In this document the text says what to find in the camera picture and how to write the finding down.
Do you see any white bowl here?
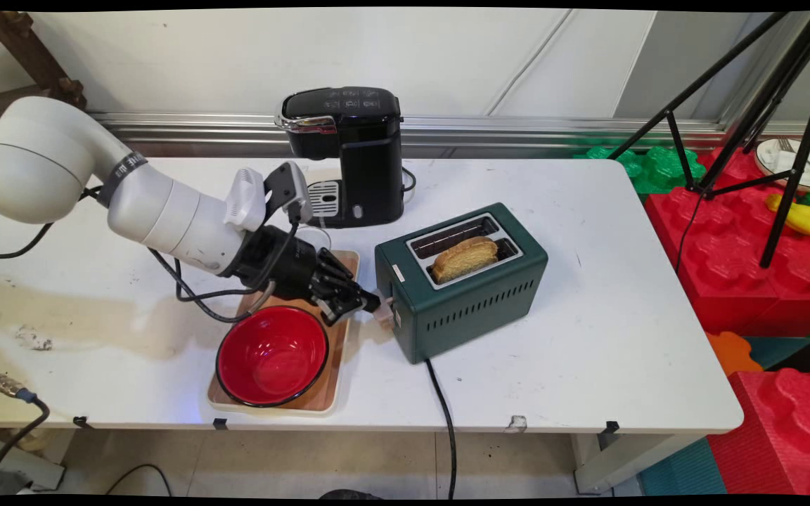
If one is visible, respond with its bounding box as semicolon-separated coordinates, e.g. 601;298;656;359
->
754;138;810;193

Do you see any black cable with metal connector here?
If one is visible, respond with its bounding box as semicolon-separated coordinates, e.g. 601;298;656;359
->
0;367;51;494

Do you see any aluminium wall rail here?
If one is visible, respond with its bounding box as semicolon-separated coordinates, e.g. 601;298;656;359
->
89;111;810;150

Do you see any large red foam block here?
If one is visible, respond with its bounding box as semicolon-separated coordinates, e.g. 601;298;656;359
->
643;146;810;338

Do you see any green two-slot toaster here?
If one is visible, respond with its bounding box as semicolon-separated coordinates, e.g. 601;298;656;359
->
373;202;550;365

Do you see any silver fork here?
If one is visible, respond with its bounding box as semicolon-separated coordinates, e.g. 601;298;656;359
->
778;138;810;188

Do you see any black toaster power cable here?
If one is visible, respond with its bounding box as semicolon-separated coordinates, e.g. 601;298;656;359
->
424;358;457;500

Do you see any brown toast slice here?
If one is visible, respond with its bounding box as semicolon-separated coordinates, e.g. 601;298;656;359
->
432;236;500;285

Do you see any orange foam piece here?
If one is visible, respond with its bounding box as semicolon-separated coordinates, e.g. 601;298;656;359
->
705;330;765;377

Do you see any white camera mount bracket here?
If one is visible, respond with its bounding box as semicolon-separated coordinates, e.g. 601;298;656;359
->
224;167;267;232

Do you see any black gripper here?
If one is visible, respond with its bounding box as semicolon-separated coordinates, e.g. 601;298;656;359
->
225;224;382;326

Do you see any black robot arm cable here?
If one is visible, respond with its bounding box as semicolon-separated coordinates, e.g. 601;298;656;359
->
0;186;302;325

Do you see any black floor cable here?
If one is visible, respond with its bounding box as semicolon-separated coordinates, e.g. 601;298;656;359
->
105;463;174;497

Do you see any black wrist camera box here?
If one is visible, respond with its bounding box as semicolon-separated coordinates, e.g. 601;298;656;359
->
264;161;315;225

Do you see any white enamel mug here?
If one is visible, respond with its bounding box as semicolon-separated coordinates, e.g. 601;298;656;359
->
298;226;334;255

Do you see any green foam block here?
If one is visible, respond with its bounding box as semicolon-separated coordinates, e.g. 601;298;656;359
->
574;145;708;195

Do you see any yellow toy banana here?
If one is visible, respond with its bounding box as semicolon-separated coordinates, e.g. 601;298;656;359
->
766;194;810;242

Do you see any black coffee machine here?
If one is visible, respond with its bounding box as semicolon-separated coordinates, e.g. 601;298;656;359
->
274;86;406;230

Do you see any teal foam floor mat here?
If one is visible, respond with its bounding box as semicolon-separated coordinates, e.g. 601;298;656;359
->
639;437;729;497

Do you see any red bowl with black rim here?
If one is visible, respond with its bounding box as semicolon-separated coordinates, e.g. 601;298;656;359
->
215;305;330;409

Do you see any brown wooden stand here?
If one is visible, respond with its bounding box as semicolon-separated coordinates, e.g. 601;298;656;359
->
0;11;89;131

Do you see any wooden serving tray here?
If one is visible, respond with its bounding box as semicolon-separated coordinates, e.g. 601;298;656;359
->
207;249;362;415

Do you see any white table leg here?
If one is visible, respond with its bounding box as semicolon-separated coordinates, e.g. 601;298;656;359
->
572;432;702;494

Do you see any black tripod stand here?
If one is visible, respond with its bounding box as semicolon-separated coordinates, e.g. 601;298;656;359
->
609;11;810;269

